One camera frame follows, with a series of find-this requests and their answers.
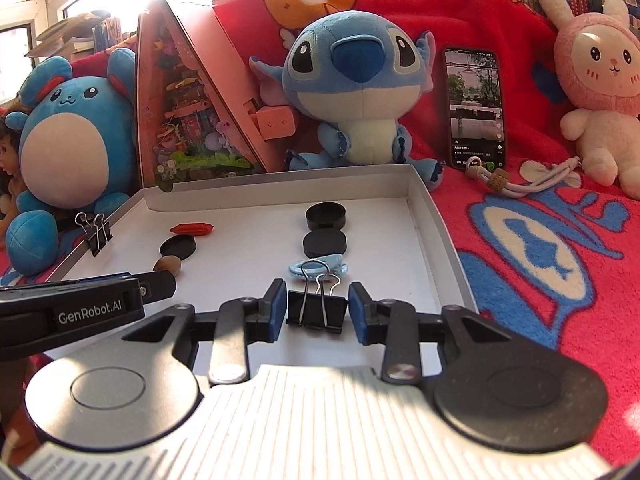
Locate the small red sausage-shaped piece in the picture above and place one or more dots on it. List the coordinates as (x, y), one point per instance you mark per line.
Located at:
(192, 228)

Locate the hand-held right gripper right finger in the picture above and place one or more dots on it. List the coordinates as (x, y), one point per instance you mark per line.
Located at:
(357, 312)

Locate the light blue hair clip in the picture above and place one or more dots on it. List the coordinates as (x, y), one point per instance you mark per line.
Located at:
(327, 266)

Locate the small brown nut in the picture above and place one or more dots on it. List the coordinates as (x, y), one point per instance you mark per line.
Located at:
(167, 265)

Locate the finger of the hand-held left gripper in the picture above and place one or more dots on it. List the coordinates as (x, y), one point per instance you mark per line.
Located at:
(100, 278)
(157, 286)

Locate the window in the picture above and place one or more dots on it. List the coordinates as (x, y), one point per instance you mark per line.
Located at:
(30, 5)

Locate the blue alien plush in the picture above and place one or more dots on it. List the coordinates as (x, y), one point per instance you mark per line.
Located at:
(360, 75)

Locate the small pink cardboard box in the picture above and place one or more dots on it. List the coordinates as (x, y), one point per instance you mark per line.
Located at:
(272, 122)

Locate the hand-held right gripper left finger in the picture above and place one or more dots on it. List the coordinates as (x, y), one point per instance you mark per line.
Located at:
(278, 310)

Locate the brown-haired doll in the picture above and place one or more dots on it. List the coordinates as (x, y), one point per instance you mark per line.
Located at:
(7, 160)

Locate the stack of flat books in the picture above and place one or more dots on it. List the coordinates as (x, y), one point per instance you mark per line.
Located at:
(75, 35)

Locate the pink rabbit plush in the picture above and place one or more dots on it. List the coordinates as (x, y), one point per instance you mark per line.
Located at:
(600, 85)

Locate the black smartphone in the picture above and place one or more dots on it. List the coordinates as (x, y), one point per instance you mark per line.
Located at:
(475, 110)

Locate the large black binder clip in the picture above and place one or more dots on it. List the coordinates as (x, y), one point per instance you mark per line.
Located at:
(315, 312)

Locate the round blue mouse plush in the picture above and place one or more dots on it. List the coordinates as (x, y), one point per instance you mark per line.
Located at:
(65, 150)

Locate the black round cap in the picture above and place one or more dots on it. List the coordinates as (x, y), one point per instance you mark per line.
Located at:
(326, 215)

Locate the black round disc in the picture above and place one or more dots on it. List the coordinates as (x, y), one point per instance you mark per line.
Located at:
(325, 243)
(177, 248)

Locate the white cardboard box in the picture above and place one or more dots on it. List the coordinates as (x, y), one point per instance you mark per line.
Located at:
(240, 260)

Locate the pink triangular display box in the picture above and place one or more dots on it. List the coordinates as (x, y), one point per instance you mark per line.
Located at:
(220, 60)

